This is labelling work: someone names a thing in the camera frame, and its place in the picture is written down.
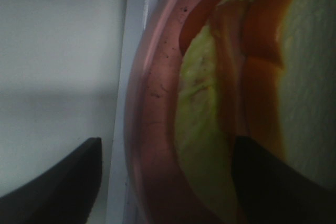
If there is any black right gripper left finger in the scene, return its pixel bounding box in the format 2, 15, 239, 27
1, 137, 103, 223

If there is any toy sandwich with lettuce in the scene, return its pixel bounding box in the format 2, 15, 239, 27
174, 0, 335, 223

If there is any pink round plate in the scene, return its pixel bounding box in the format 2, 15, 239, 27
124, 0, 220, 223

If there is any white microwave oven body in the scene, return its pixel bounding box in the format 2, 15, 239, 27
1, 0, 160, 223

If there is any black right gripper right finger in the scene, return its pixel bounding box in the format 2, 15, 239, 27
233, 136, 335, 223

